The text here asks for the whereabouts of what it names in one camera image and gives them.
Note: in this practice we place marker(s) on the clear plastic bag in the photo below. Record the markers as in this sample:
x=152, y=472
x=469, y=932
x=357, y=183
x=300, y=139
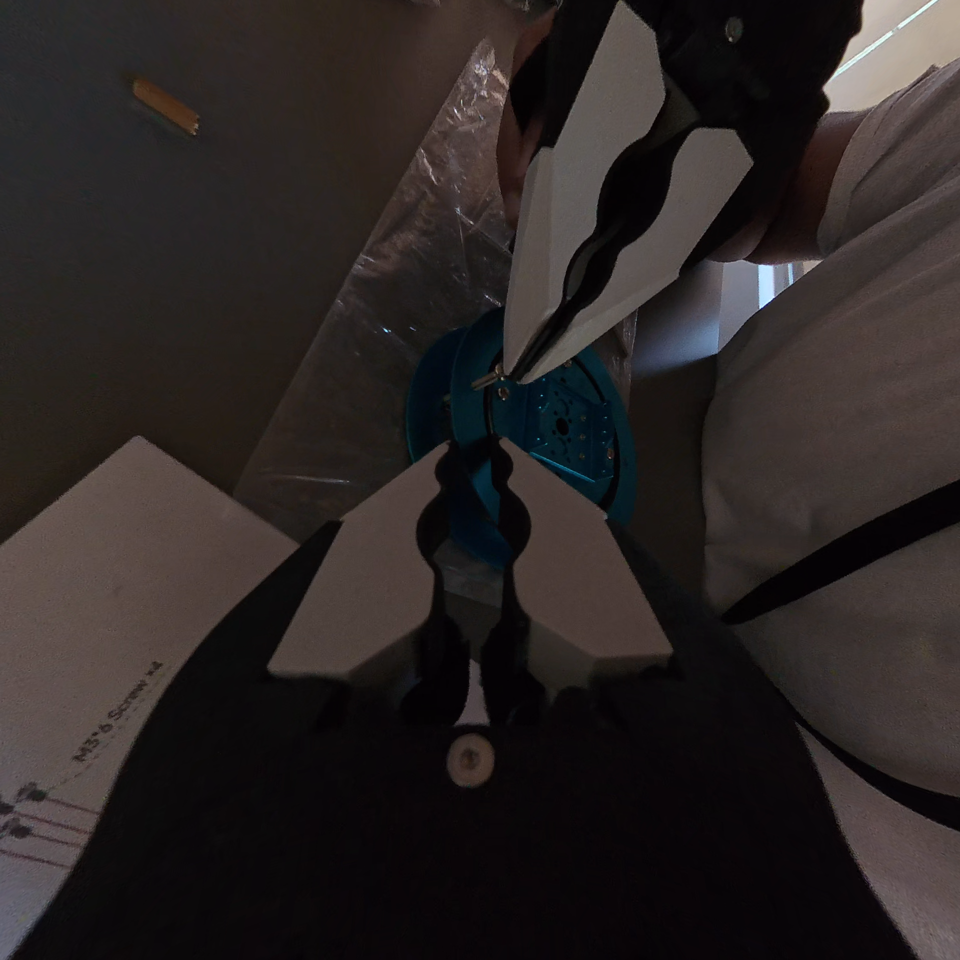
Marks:
x=375, y=337

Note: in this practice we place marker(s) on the person's right hand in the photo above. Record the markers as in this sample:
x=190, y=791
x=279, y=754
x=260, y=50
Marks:
x=508, y=180

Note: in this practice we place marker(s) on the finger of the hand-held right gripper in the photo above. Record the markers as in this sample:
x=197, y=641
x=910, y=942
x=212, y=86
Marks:
x=675, y=217
x=570, y=165

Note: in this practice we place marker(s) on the long metal screw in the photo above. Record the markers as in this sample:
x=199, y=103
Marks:
x=487, y=381

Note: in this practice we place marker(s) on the blue round bearing base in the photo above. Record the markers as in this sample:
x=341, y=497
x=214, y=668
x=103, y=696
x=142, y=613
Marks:
x=592, y=480

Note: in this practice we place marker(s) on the printed assembly guide sheet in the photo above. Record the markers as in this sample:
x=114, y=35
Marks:
x=112, y=600

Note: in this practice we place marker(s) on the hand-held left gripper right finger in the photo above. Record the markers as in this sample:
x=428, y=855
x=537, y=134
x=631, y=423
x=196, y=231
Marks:
x=592, y=585

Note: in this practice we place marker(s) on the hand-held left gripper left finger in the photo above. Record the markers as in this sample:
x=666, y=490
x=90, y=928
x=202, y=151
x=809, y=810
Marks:
x=360, y=592

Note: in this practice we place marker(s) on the small brass standoff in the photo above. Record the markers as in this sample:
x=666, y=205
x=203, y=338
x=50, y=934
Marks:
x=165, y=105

